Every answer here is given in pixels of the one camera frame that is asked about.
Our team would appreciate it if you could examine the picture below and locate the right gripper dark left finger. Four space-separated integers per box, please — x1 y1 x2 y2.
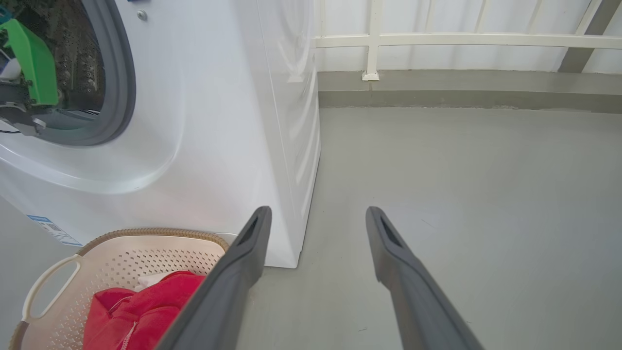
155 206 273 350

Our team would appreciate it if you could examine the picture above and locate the stainless steel washer drum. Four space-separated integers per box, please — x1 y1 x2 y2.
0 0 105 115

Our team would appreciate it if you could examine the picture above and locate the cream perforated laundry basket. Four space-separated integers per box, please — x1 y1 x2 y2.
9 227 230 350

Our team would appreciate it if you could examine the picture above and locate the white metal railing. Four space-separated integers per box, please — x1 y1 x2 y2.
313 0 622 82

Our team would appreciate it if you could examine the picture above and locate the blue energy label sticker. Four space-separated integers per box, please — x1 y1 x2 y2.
27 214 83 247

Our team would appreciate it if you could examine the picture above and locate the red and white garment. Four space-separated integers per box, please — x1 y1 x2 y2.
83 271 207 350

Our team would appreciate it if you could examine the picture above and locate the left gripper green banded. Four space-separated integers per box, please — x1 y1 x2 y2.
0 18 60 137

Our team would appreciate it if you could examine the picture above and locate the white washing machine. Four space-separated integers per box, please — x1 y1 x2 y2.
0 0 322 269

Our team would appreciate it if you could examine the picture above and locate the grey rubber door gasket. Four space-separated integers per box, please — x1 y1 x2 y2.
34 0 137 147

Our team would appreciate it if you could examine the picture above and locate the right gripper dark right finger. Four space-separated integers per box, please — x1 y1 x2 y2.
365 206 484 350

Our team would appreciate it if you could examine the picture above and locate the grey slanted post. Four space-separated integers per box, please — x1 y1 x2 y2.
557 0 622 74

